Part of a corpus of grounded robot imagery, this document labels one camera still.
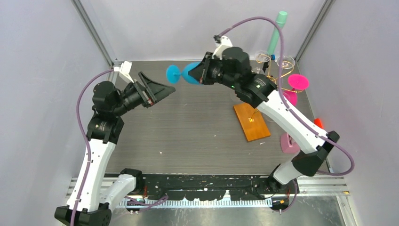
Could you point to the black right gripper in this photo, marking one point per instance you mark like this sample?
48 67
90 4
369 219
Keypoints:
197 72

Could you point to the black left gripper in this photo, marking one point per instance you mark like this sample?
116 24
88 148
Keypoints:
153 92

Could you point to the blue plastic wine glass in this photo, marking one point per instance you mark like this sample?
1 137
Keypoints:
174 74

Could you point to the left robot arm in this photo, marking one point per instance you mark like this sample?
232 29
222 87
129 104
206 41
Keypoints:
87 205

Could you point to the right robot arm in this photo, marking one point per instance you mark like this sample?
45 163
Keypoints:
232 69

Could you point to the clear wine glass back left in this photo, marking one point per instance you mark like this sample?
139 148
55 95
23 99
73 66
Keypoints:
260 58

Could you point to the clear wine glass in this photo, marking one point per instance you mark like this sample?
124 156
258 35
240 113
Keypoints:
260 58
287 63

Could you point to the orange wooden rack base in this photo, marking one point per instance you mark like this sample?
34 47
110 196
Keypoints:
252 122

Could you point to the clear wine glass back right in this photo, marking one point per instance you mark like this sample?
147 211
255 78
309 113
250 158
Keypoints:
287 63

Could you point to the pink plastic wine glass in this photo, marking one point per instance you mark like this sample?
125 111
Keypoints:
298 84

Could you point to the mint green tube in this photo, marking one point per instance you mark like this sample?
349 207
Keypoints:
280 21

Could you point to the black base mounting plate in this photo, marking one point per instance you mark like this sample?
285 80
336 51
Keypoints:
208 187

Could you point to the red small object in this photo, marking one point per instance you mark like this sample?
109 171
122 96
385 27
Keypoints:
318 122

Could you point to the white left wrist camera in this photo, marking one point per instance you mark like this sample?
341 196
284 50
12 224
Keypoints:
124 71

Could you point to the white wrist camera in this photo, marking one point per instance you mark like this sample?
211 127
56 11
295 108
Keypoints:
124 71
222 43

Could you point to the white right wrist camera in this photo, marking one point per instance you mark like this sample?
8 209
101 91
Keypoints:
222 43

